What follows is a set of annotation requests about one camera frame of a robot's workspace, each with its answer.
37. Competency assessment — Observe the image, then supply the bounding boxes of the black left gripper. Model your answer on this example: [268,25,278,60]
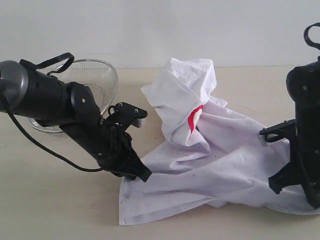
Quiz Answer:
[92,124,152,182]

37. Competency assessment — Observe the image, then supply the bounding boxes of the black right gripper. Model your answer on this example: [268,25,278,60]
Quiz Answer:
[268,119,320,209]

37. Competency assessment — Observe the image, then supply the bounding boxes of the white cotton t-shirt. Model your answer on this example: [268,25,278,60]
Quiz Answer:
[119,58,320,226]

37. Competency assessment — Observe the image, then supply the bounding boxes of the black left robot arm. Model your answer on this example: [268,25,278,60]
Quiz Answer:
[0,60,152,182]

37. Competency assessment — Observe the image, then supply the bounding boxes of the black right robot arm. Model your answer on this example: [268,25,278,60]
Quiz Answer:
[259,61,320,209]

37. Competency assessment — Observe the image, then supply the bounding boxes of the metal mesh basket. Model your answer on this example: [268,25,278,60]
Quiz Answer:
[26,58,119,133]

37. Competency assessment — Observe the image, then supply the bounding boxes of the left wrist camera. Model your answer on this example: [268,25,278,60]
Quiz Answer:
[106,102,148,131]

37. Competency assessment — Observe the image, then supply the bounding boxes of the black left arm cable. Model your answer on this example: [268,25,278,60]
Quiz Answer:
[0,92,106,173]

